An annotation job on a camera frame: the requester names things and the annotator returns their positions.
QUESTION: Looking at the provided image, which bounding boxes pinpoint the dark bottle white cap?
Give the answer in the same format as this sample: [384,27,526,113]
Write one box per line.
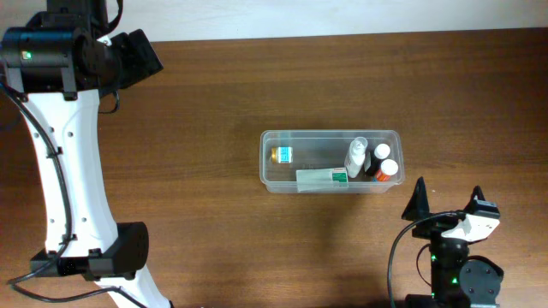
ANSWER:
[364,144,391,176]

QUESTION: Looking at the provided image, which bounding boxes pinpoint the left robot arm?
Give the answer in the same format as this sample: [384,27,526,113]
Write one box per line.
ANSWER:
[1,0,170,307]

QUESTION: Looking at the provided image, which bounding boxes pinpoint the clear plastic container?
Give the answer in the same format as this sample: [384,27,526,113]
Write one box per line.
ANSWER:
[259,130,405,193]

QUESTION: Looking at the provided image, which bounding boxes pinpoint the orange tube white cap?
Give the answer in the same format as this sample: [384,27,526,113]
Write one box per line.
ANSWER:
[372,159,399,182]

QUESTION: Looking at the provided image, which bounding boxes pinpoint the small jar gold lid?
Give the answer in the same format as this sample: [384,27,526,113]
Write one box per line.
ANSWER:
[271,146,294,164]

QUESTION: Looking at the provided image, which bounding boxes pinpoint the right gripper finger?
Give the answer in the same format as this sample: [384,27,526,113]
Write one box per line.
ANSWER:
[464,186,485,214]
[401,177,430,222]

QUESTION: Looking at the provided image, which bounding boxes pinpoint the white Panadol box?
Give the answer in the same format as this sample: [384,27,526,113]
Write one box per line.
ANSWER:
[295,168,348,193]

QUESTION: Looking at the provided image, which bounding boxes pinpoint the white spray bottle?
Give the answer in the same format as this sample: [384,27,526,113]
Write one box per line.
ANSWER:
[344,137,368,178]

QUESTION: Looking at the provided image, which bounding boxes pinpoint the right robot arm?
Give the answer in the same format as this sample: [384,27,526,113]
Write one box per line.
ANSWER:
[402,178,504,308]

